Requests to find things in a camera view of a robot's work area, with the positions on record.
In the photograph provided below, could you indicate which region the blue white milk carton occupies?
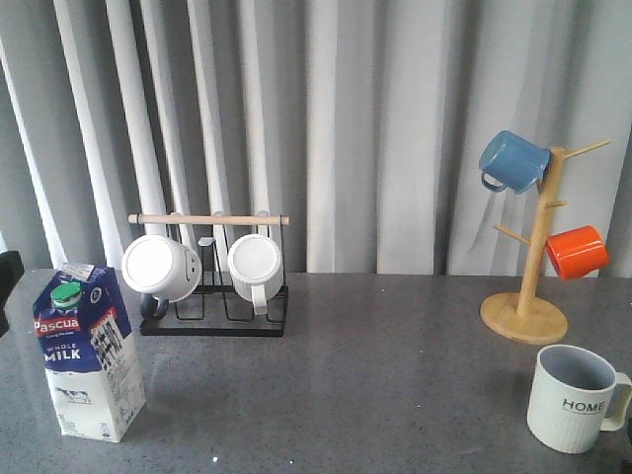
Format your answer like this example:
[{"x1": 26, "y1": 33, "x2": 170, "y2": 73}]
[{"x1": 33, "y1": 263, "x2": 146, "y2": 442}]

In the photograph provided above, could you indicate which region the white HOME mug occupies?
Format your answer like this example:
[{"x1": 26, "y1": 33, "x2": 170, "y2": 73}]
[{"x1": 526, "y1": 345, "x2": 631, "y2": 454}]

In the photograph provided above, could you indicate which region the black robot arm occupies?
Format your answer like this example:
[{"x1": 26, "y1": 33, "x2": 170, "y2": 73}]
[{"x1": 0, "y1": 250, "x2": 25, "y2": 336}]

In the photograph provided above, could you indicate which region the white ribbed hanging mug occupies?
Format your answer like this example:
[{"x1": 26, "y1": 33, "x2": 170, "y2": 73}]
[{"x1": 227, "y1": 234, "x2": 283, "y2": 315}]

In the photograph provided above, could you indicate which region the grey pleated curtain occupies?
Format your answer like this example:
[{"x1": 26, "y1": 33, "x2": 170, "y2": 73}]
[{"x1": 1, "y1": 1, "x2": 631, "y2": 277}]

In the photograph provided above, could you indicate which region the white smiley face mug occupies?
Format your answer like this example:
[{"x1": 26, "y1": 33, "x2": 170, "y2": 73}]
[{"x1": 121, "y1": 235, "x2": 202, "y2": 320}]

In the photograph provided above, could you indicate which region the wooden mug tree stand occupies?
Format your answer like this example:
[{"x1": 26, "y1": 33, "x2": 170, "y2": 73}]
[{"x1": 480, "y1": 139, "x2": 610, "y2": 345}]

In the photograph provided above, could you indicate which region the blue enamel mug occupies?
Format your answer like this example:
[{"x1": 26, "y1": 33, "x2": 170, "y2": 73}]
[{"x1": 479, "y1": 130, "x2": 551, "y2": 195}]

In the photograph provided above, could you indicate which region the orange enamel mug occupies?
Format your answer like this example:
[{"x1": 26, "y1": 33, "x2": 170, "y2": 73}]
[{"x1": 545, "y1": 225, "x2": 609, "y2": 280}]

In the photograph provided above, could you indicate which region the black wire mug rack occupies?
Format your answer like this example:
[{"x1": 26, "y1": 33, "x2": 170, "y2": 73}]
[{"x1": 128, "y1": 212, "x2": 290, "y2": 337}]

